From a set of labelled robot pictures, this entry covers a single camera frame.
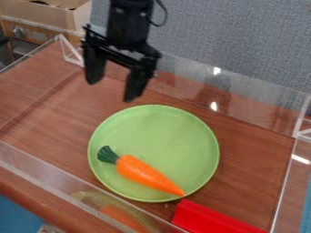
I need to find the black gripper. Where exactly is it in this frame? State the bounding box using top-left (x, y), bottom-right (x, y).
top-left (82, 25), bottom-right (162, 102)

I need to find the orange toy carrot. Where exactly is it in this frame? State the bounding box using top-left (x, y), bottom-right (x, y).
top-left (98, 146), bottom-right (185, 197)

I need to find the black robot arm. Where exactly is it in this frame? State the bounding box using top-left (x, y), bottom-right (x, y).
top-left (82, 0), bottom-right (162, 102)

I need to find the green plate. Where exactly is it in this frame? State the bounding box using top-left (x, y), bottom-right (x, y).
top-left (89, 105), bottom-right (221, 203)

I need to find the cardboard box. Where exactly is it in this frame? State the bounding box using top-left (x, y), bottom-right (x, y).
top-left (0, 0), bottom-right (91, 31)

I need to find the wooden shelf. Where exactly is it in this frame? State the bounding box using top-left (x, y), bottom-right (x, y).
top-left (0, 15), bottom-right (85, 45)

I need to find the red plastic block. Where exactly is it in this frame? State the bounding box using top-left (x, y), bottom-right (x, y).
top-left (171, 199), bottom-right (268, 233)

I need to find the clear acrylic corner bracket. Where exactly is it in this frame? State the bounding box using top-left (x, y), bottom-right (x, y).
top-left (59, 35), bottom-right (99, 67)

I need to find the black cable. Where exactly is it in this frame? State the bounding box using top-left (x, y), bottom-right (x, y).
top-left (147, 0), bottom-right (170, 27)

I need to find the clear acrylic enclosure wall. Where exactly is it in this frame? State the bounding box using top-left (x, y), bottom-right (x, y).
top-left (0, 37), bottom-right (311, 233)

